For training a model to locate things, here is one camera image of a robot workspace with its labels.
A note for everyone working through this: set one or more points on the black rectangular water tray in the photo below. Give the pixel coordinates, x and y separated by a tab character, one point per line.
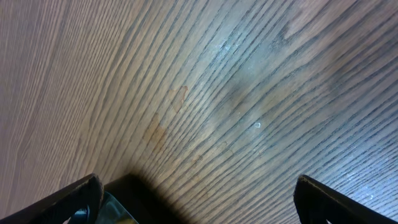
130	200

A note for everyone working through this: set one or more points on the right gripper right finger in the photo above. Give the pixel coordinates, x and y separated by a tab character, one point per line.
317	203

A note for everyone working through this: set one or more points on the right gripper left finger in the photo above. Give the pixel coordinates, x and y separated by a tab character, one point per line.
85	194

